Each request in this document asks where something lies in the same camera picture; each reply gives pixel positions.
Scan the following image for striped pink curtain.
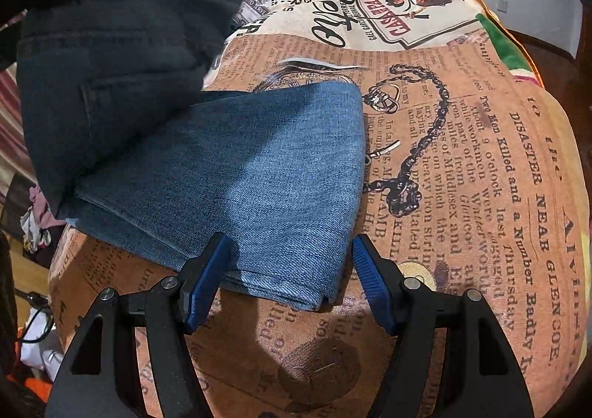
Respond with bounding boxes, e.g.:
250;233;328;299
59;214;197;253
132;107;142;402
0;68;31;206

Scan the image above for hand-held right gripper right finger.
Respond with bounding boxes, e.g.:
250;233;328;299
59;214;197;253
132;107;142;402
351;234;531;418

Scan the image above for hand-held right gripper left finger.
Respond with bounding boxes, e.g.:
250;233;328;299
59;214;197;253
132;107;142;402
44;232;233;418

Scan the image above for blue denim pants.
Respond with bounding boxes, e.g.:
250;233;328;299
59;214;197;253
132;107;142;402
16;0;369;312

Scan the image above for printed blanket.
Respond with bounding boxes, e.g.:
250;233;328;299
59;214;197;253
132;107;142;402
46;0;590;418

